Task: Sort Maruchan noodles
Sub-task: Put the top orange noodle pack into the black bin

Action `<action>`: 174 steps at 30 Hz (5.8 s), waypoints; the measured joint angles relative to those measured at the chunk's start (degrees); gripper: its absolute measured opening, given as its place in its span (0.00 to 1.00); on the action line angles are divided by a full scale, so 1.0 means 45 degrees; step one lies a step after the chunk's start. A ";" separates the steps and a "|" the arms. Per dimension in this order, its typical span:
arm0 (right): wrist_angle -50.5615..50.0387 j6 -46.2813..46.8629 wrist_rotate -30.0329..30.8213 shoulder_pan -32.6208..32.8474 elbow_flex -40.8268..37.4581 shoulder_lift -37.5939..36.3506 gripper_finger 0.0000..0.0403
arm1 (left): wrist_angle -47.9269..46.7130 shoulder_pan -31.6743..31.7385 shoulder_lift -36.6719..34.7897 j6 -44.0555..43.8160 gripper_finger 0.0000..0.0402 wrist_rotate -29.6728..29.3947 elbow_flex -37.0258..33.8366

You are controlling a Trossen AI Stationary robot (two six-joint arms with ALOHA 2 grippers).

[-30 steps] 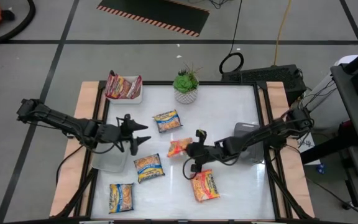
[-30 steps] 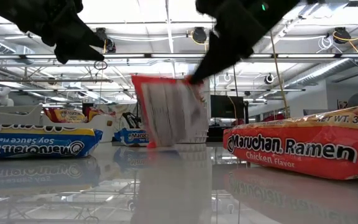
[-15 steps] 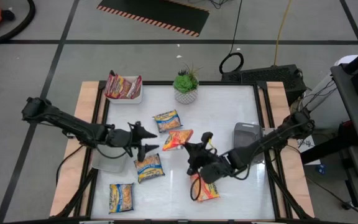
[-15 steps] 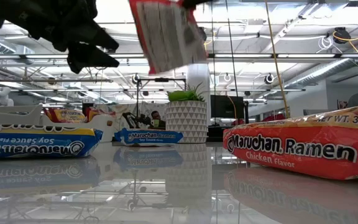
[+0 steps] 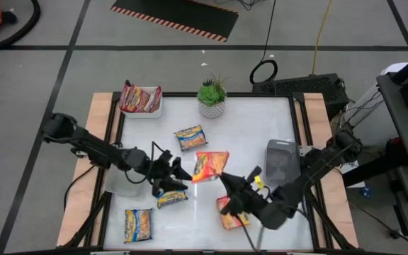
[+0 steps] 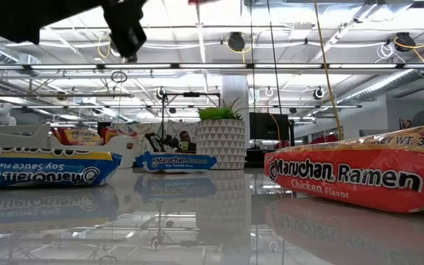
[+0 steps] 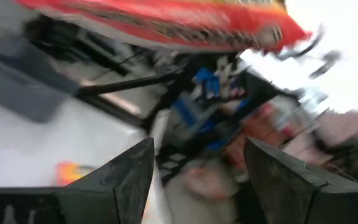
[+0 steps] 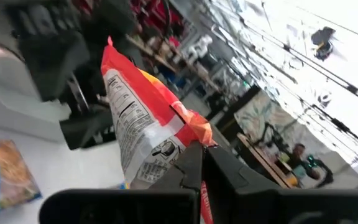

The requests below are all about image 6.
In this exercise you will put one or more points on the blue soy sauce noodle pack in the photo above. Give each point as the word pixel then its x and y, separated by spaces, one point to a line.
pixel 42 171
pixel 177 162

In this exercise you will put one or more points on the orange chicken flavor noodle pack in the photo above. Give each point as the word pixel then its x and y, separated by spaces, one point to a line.
pixel 344 180

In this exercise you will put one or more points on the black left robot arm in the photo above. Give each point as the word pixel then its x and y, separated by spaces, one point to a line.
pixel 13 14

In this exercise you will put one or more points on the small black ceiling reel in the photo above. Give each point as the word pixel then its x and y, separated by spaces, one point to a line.
pixel 318 92
pixel 160 92

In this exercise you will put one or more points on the long ceiling light strip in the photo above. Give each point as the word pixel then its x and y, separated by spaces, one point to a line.
pixel 68 106
pixel 212 66

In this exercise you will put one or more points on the black rectangular box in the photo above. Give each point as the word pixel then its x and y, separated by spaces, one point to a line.
pixel 104 124

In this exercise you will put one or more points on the light patterned backdrop cloth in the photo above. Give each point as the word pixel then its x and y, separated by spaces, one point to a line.
pixel 175 127

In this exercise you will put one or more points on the white building column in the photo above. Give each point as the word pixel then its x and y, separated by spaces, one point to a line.
pixel 234 88

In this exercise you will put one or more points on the person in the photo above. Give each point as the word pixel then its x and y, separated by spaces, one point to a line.
pixel 185 137

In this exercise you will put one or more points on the green mug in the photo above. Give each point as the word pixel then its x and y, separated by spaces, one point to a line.
pixel 183 145

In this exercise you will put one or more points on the green plant in triangle-patterned pot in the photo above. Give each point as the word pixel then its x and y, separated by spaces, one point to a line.
pixel 221 143

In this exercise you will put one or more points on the white humanoid figure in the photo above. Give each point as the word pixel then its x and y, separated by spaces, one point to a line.
pixel 1 116

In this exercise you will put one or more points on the white bin with cutaway side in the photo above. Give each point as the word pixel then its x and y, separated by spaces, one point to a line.
pixel 13 140

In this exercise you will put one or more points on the black computer monitor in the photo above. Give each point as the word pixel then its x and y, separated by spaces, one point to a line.
pixel 269 127

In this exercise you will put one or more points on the red background object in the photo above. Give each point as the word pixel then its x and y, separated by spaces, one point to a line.
pixel 324 140

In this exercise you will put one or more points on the black background rig frame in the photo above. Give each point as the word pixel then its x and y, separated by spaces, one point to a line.
pixel 191 94

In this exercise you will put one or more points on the small wall picture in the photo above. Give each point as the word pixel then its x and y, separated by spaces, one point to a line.
pixel 405 123

